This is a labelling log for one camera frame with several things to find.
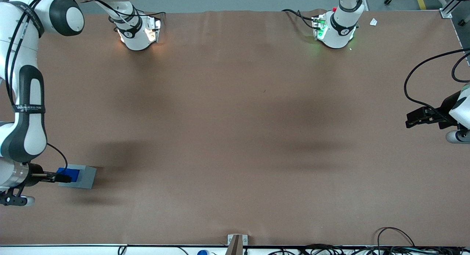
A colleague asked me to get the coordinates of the black cable tangle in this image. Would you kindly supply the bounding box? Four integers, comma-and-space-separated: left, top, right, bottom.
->
267, 243, 470, 255

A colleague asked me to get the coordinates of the long black left arm cable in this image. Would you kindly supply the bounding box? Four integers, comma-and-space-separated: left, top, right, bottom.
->
404, 48, 470, 119

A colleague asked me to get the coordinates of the blue plastic part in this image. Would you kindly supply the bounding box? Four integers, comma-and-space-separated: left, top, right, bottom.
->
57, 168, 80, 182

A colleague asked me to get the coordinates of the black cable loop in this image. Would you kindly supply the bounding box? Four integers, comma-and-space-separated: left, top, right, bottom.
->
377, 227, 416, 248

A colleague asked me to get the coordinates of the gray square base block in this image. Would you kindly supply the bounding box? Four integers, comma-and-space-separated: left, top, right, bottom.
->
58, 164, 97, 190

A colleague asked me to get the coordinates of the metal bracket with wooden bar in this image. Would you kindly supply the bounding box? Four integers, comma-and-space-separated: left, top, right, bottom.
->
227, 234, 249, 255

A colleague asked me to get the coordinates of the black right base cable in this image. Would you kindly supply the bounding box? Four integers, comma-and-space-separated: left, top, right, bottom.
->
92, 0, 166, 24

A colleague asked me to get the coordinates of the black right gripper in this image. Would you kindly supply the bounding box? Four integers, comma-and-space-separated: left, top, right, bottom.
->
27, 164, 72, 186

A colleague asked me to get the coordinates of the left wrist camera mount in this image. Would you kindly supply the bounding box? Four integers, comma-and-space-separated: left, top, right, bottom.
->
445, 129, 470, 144

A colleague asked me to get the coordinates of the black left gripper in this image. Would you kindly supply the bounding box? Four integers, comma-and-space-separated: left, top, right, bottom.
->
405, 91, 462, 130

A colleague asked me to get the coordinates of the black base cable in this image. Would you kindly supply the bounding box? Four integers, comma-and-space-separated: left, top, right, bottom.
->
92, 0, 166, 24
281, 8, 319, 30

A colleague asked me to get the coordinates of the aluminium frame profile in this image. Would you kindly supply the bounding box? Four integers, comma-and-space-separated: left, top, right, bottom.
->
440, 0, 470, 19

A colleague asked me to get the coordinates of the short black looped cable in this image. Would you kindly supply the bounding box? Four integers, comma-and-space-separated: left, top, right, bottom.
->
451, 52, 470, 83

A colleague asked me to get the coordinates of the black left base cable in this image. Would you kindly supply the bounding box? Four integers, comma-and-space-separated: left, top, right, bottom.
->
281, 8, 319, 30

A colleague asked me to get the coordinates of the brown paper table cover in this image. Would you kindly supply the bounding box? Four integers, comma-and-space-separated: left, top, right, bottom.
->
0, 9, 470, 247

